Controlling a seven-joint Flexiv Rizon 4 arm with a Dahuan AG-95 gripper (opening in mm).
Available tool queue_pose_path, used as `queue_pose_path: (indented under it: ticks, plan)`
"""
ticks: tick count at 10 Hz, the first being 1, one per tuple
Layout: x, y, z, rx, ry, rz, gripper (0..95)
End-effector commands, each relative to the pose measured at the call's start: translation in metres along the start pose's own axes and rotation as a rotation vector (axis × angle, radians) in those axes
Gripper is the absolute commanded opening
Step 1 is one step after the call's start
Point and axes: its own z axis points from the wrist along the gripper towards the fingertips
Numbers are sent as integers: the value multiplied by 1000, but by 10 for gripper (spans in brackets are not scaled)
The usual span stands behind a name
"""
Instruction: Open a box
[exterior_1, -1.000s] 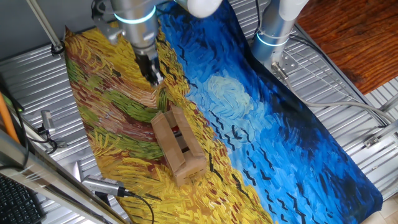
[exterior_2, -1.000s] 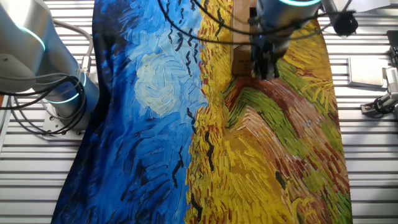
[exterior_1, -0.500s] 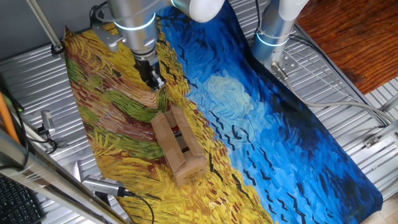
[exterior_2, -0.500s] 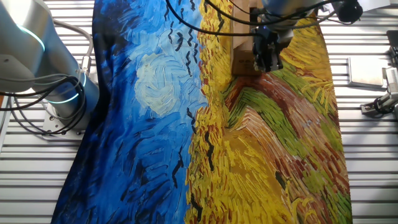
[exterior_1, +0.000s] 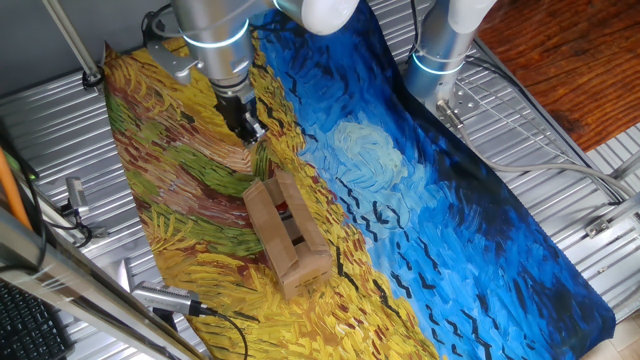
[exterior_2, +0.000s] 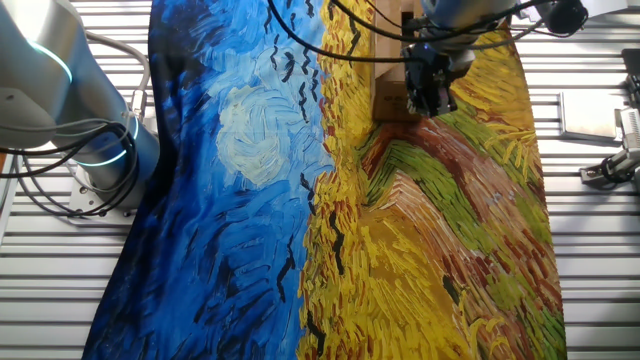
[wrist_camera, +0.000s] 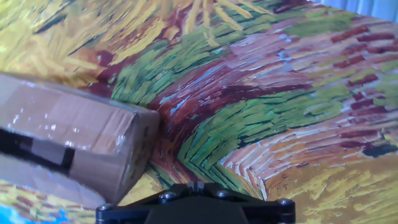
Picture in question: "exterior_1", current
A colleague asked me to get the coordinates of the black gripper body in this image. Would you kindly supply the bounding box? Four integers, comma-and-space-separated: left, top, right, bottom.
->
214, 92, 257, 133

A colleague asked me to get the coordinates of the black looped cable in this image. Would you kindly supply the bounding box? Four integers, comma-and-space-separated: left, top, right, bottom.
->
0, 122, 49, 275

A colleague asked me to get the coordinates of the orange pole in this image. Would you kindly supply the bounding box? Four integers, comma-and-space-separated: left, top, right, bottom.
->
0, 148, 32, 231

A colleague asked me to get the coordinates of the gripper finger with silver tip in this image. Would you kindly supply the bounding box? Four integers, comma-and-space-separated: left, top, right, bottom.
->
247, 112, 270, 143
233, 124, 255, 148

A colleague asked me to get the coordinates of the black small camera cable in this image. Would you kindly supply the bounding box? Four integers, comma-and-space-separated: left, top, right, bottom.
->
47, 199, 95, 250

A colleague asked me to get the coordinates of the metal corner bracket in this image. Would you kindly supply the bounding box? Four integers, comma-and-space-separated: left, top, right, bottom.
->
583, 217, 615, 239

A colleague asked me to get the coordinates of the thick grey robot cable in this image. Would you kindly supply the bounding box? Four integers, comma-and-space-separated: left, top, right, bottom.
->
435, 98, 637, 200

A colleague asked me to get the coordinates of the Van Gogh painting print cloth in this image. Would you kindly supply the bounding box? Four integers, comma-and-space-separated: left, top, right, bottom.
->
102, 0, 617, 360

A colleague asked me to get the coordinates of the small grey camera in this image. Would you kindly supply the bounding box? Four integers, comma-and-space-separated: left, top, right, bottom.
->
64, 176, 90, 217

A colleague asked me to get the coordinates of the aluminium profile bar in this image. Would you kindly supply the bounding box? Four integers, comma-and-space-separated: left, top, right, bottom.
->
607, 148, 640, 182

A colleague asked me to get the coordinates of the brown cardboard box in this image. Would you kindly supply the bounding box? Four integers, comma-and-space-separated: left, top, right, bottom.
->
242, 169, 334, 301

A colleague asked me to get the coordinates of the grey metal plate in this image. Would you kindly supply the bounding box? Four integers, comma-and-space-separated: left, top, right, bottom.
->
116, 257, 137, 293

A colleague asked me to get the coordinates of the thin grey metal rod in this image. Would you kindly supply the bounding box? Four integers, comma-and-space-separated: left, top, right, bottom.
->
41, 0, 104, 85

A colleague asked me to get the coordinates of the aluminium frame bar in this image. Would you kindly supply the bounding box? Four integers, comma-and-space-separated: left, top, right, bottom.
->
0, 207, 207, 360

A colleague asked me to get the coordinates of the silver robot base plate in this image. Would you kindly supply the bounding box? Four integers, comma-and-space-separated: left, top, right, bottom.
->
433, 82, 482, 122

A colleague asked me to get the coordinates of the silver ribbed camera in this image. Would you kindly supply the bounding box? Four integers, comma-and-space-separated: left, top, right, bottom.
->
131, 280, 204, 318

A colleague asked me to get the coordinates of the black ribbed camera cable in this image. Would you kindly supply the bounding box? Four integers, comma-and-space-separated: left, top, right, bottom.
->
199, 305, 250, 360

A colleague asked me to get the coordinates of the black keyboard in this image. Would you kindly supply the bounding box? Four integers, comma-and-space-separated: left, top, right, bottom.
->
0, 279, 74, 360

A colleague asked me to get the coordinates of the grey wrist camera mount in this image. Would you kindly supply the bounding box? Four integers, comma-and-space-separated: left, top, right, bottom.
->
146, 39, 202, 87

